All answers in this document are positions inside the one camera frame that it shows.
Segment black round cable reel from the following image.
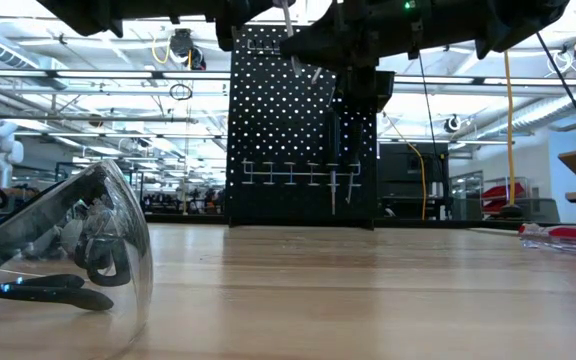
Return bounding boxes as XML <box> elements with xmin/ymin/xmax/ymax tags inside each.
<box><xmin>442</xmin><ymin>114</ymin><xmax>464</xmax><ymax>135</ymax></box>

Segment silver wire ring rack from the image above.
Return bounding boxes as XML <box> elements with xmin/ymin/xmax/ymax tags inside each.
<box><xmin>240</xmin><ymin>158</ymin><xmax>364</xmax><ymax>188</ymax></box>

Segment thin yellow cable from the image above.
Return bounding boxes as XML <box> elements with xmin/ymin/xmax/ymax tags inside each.
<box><xmin>382</xmin><ymin>112</ymin><xmax>428</xmax><ymax>220</ymax></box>

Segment yellow hanging cable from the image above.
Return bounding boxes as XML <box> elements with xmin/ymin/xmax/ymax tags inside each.
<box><xmin>501</xmin><ymin>49</ymin><xmax>518</xmax><ymax>209</ymax></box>

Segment red storage bin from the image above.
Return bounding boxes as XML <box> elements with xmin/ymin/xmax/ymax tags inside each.
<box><xmin>481</xmin><ymin>182</ymin><xmax>527</xmax><ymax>216</ymax></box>

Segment red screwdriver marked 1/4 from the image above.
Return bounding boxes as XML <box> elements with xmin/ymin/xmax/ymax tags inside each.
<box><xmin>467</xmin><ymin>223</ymin><xmax>576</xmax><ymax>260</ymax></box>

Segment black metal pegboard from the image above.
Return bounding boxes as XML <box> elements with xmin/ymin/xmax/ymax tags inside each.
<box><xmin>225</xmin><ymin>24</ymin><xmax>379</xmax><ymax>230</ymax></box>

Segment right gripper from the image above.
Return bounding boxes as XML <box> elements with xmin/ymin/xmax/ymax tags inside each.
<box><xmin>280</xmin><ymin>0</ymin><xmax>479</xmax><ymax>69</ymax></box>

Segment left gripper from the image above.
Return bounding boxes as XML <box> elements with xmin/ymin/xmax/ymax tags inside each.
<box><xmin>122</xmin><ymin>0</ymin><xmax>294</xmax><ymax>51</ymax></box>

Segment clear safety glasses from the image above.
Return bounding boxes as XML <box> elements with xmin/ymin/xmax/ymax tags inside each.
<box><xmin>0</xmin><ymin>158</ymin><xmax>155</xmax><ymax>360</ymax></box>

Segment black round cable base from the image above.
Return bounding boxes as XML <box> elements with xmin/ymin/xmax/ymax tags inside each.
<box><xmin>497</xmin><ymin>203</ymin><xmax>525</xmax><ymax>220</ymax></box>

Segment black cabinet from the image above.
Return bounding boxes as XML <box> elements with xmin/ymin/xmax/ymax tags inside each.
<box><xmin>377</xmin><ymin>142</ymin><xmax>451</xmax><ymax>221</ymax></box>

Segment silver wire slotted rack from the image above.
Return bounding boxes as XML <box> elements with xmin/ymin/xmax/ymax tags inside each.
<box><xmin>245</xmin><ymin>37</ymin><xmax>289</xmax><ymax>55</ymax></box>

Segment black aluminium table frame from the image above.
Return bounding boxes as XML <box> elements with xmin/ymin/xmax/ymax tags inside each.
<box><xmin>145</xmin><ymin>213</ymin><xmax>576</xmax><ymax>236</ymax></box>

